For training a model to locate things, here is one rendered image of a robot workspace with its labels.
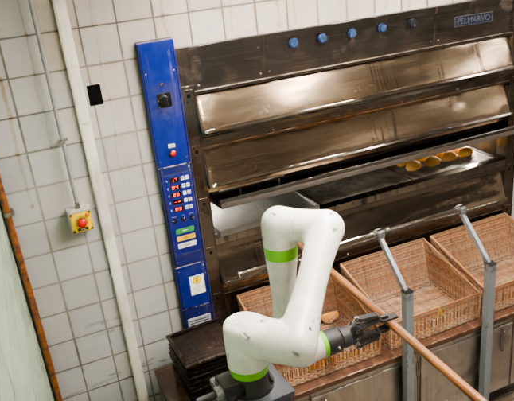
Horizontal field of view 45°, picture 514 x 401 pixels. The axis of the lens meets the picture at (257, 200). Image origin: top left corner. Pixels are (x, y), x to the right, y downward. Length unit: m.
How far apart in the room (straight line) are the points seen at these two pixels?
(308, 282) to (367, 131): 1.48
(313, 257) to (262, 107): 1.15
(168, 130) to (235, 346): 1.20
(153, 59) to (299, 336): 1.39
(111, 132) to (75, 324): 0.92
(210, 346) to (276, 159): 0.94
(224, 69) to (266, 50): 0.22
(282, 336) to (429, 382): 1.67
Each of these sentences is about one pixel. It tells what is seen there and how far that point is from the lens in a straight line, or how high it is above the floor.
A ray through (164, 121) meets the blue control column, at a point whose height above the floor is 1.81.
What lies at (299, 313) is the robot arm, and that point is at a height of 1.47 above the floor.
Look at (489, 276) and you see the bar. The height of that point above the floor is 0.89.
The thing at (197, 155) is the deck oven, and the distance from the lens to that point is 2.87.
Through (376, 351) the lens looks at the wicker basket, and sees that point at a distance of 3.15.
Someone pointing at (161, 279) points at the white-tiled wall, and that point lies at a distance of 3.05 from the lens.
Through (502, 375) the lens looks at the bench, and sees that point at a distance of 3.75.
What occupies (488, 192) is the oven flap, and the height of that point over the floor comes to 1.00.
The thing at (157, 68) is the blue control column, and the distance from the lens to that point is 2.71.
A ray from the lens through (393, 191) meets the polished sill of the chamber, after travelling 3.45.
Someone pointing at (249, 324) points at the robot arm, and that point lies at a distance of 1.88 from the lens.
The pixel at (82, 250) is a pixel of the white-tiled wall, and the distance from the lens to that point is 2.90.
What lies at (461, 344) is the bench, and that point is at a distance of 3.41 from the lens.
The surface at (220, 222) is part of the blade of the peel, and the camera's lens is 3.19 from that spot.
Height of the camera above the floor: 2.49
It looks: 23 degrees down
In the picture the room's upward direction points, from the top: 6 degrees counter-clockwise
